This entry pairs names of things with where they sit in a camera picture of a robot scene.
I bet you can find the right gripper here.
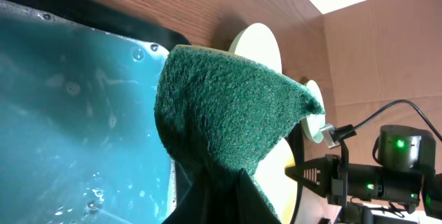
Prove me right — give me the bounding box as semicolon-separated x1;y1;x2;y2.
285;155;347;207

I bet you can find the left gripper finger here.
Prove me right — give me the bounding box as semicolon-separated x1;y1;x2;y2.
164;169;279;224

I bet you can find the yellow plate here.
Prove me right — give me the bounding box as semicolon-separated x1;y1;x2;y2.
253;138;297;224

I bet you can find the light blue plate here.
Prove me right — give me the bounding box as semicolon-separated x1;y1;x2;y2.
299;79;327;144
229;23;282;73

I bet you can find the green scrubbing sponge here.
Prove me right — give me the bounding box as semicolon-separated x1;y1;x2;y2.
153;44;326;197

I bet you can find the black rectangular water tray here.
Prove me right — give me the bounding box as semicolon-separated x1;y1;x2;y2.
1;0;186;223

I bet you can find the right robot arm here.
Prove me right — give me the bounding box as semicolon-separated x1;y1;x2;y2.
285;124;441;219

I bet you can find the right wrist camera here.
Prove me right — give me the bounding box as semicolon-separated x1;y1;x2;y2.
320;124;356;149

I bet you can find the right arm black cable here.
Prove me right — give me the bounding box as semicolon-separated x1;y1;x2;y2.
352;98;442;143

